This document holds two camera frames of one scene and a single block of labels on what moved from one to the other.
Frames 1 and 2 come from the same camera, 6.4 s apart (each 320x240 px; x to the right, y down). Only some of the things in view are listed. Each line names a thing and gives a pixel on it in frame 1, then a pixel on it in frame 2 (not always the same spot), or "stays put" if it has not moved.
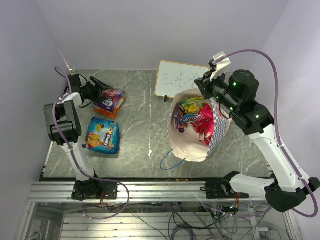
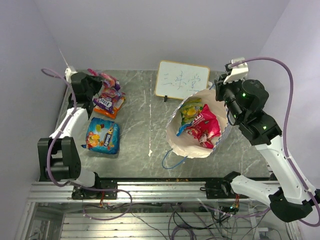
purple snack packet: x=111 y=96 stays put
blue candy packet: x=103 y=136 stays put
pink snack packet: x=178 y=113 to x=108 y=83
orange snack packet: x=119 y=103 stays put
